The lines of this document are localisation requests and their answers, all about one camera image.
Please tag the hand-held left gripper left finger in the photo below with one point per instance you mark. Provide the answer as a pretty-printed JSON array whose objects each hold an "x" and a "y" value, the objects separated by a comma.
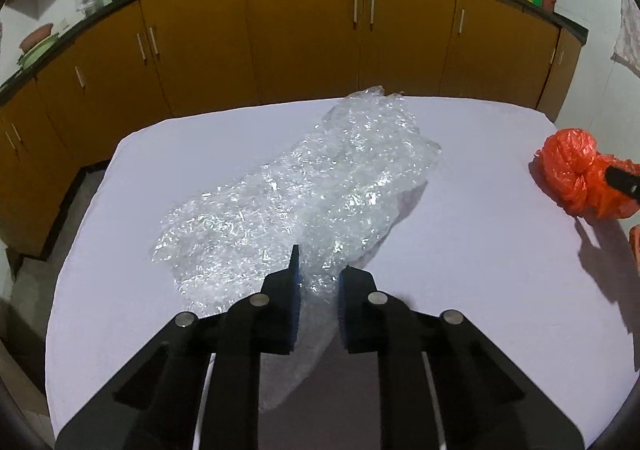
[{"x": 295, "y": 300}]

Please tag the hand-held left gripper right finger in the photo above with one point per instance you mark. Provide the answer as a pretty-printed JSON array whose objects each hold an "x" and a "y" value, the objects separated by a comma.
[{"x": 342, "y": 315}]

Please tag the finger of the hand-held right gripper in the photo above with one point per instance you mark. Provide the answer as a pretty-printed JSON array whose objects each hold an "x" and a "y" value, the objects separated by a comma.
[{"x": 625, "y": 181}]

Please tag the orange plastic bag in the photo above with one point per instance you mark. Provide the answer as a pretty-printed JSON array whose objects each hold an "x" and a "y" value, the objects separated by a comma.
[{"x": 567, "y": 160}]

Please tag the clear bubble wrap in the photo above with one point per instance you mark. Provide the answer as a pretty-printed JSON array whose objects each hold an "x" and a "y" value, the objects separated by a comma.
[{"x": 310, "y": 180}]

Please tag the pink floral cloth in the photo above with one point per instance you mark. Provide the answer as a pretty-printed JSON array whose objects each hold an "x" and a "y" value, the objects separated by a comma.
[{"x": 630, "y": 30}]

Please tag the yellow-brown base cabinets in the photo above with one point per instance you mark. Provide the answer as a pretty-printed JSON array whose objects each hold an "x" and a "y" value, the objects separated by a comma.
[{"x": 300, "y": 30}]

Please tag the pink bowl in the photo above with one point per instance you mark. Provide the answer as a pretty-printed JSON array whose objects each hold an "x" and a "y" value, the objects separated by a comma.
[{"x": 36, "y": 34}]

